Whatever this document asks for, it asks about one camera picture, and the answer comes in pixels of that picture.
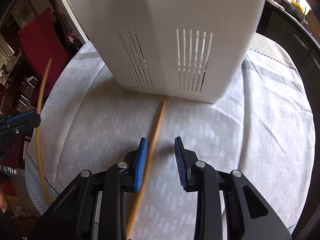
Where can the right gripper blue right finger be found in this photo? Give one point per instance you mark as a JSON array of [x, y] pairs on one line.
[[248, 214]]

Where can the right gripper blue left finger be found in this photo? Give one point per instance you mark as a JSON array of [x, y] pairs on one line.
[[92, 205]]

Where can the person left hand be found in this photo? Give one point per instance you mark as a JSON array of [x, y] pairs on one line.
[[3, 201]]

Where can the red chair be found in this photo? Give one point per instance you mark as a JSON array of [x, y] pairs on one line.
[[39, 43]]

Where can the checked apron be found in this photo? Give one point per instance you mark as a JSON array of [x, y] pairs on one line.
[[68, 30]]

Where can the white plastic utensil holder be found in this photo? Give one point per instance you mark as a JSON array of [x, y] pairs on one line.
[[184, 48]]

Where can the small steel faucet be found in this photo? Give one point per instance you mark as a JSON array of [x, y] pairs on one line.
[[302, 10]]

